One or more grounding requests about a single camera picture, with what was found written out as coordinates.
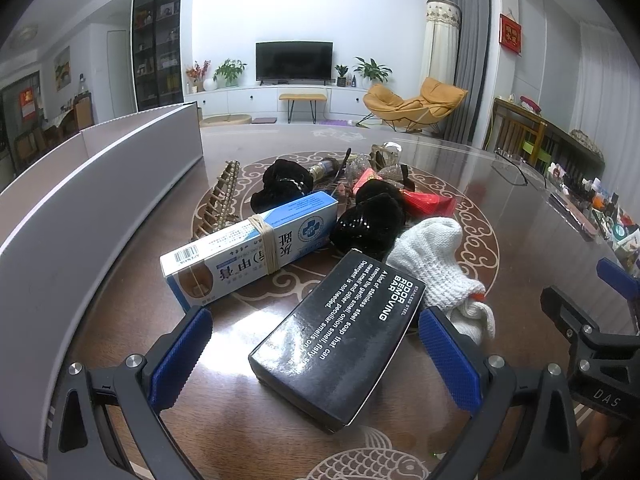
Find gold beaded hair clip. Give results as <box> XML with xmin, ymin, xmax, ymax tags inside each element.
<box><xmin>191</xmin><ymin>160</ymin><xmax>240</xmax><ymax>242</ymax></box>

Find white knitted glove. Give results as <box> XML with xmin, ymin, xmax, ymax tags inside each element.
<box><xmin>386</xmin><ymin>217</ymin><xmax>496</xmax><ymax>344</ymax></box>

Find black odor removing bar box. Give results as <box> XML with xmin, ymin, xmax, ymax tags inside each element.
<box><xmin>248</xmin><ymin>250</ymin><xmax>425</xmax><ymax>432</ymax></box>

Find black eyeglasses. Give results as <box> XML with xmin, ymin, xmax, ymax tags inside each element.
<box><xmin>491</xmin><ymin>150</ymin><xmax>548</xmax><ymax>191</ymax></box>

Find red folded paper packet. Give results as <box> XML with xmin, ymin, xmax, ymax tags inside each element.
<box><xmin>352</xmin><ymin>169</ymin><xmax>457</xmax><ymax>219</ymax></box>

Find wooden dining chair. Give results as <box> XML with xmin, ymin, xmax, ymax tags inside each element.
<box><xmin>491</xmin><ymin>98</ymin><xmax>549</xmax><ymax>167</ymax></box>

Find gold rhinestone hair clip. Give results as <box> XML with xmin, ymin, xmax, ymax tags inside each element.
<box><xmin>369</xmin><ymin>142</ymin><xmax>416</xmax><ymax>192</ymax></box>

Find blue white medicine box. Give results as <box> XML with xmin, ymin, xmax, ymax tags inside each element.
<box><xmin>160</xmin><ymin>192</ymin><xmax>338</xmax><ymax>311</ymax></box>

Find grey storage bin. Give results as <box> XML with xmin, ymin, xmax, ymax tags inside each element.
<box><xmin>1</xmin><ymin>104</ymin><xmax>203</xmax><ymax>460</ymax></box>

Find small bronze bottle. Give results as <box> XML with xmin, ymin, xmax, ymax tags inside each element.
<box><xmin>308</xmin><ymin>157</ymin><xmax>341</xmax><ymax>182</ymax></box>

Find black velvet scrunchie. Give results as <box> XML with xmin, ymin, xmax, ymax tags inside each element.
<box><xmin>250</xmin><ymin>158</ymin><xmax>314</xmax><ymax>214</ymax></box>

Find yellow lounge chair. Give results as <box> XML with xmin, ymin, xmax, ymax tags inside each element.
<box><xmin>363</xmin><ymin>77</ymin><xmax>468</xmax><ymax>131</ymax></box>

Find green potted plant right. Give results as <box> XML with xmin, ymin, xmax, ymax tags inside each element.
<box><xmin>355</xmin><ymin>56</ymin><xmax>393</xmax><ymax>84</ymax></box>

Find green potted plant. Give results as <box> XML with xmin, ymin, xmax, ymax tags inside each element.
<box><xmin>214</xmin><ymin>58</ymin><xmax>246</xmax><ymax>87</ymax></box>
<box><xmin>355</xmin><ymin>56</ymin><xmax>393</xmax><ymax>84</ymax></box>

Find wooden bench with black legs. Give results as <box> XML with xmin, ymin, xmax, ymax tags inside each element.
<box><xmin>278</xmin><ymin>92</ymin><xmax>328</xmax><ymax>125</ymax></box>

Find small potted plant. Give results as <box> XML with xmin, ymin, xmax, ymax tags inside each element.
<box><xmin>335</xmin><ymin>64</ymin><xmax>348</xmax><ymax>88</ymax></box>

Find white standing air conditioner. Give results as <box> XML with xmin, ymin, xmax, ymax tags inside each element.
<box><xmin>420</xmin><ymin>0</ymin><xmax>462</xmax><ymax>84</ymax></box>

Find white tv cabinet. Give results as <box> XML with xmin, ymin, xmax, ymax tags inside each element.
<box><xmin>184</xmin><ymin>84</ymin><xmax>369</xmax><ymax>122</ymax></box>

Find grey curtain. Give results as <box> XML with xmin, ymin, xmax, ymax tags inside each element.
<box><xmin>445</xmin><ymin>0</ymin><xmax>491</xmax><ymax>144</ymax></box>

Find black flat television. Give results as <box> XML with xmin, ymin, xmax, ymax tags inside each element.
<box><xmin>255</xmin><ymin>41</ymin><xmax>333</xmax><ymax>84</ymax></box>

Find green potted plant left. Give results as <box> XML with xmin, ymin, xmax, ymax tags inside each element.
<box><xmin>214</xmin><ymin>58</ymin><xmax>246</xmax><ymax>87</ymax></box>

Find red flower vase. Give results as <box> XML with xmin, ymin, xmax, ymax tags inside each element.
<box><xmin>186</xmin><ymin>60</ymin><xmax>210</xmax><ymax>92</ymax></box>

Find dark glass display cabinet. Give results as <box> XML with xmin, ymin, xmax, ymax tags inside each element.
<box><xmin>131</xmin><ymin>0</ymin><xmax>183</xmax><ymax>112</ymax></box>

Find red wall hanging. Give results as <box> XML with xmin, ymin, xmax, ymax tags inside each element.
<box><xmin>499</xmin><ymin>14</ymin><xmax>522</xmax><ymax>55</ymax></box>

